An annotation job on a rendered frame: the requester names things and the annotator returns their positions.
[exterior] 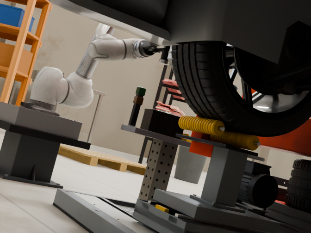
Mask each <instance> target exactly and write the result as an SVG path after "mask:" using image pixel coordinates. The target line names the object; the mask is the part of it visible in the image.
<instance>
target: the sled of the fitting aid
mask: <svg viewBox="0 0 311 233"><path fill-rule="evenodd" d="M132 217H133V218H135V219H136V220H138V221H140V222H142V223H143V224H145V225H147V226H149V227H150V228H152V229H154V230H156V231H157V232H159V233H267V232H262V231H257V230H252V229H247V228H242V227H235V226H230V225H225V224H219V223H215V222H209V221H203V220H197V219H194V218H192V217H190V216H187V215H185V214H183V213H181V212H179V211H177V210H175V209H172V208H170V207H168V206H166V205H164V204H162V203H160V202H155V201H151V200H148V201H147V200H143V199H137V202H136V205H135V209H134V212H133V216H132Z"/></svg>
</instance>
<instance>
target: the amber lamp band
mask: <svg viewBox="0 0 311 233"><path fill-rule="evenodd" d="M143 100H144V98H142V97H139V96H135V97H134V100H133V103H134V104H139V105H142V104H143Z"/></svg>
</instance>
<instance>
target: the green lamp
mask: <svg viewBox="0 0 311 233"><path fill-rule="evenodd" d="M145 93H146V89H145V88H142V87H137V89H136V94H139V95H142V96H145Z"/></svg>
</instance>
